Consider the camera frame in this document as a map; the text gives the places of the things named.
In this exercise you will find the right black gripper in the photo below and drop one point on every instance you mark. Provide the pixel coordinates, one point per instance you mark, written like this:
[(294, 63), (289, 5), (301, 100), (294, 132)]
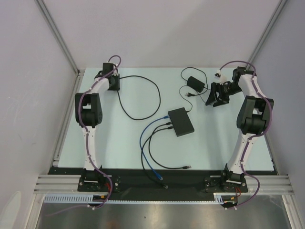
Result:
[(218, 93)]

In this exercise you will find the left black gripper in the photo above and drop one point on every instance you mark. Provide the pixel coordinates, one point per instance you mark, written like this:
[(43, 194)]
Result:
[(116, 88)]

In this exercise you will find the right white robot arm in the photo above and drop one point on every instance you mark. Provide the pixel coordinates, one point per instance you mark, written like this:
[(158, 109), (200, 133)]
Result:
[(253, 121)]

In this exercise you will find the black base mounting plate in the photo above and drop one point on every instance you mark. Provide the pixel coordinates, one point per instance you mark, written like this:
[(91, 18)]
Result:
[(162, 194)]

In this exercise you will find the black network switch box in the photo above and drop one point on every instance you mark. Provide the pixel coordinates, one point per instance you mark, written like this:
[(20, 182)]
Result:
[(181, 122)]

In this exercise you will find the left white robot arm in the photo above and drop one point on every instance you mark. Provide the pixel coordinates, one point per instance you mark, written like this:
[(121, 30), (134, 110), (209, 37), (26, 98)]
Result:
[(89, 115)]

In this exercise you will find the white slotted cable duct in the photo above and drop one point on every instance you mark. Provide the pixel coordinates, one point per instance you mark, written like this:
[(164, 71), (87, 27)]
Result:
[(75, 198)]

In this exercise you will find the aluminium frame rail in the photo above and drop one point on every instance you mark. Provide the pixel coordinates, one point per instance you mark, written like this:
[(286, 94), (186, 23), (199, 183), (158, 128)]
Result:
[(268, 185)]

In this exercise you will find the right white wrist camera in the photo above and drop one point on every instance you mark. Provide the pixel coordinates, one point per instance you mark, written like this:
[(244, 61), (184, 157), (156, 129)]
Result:
[(221, 77)]

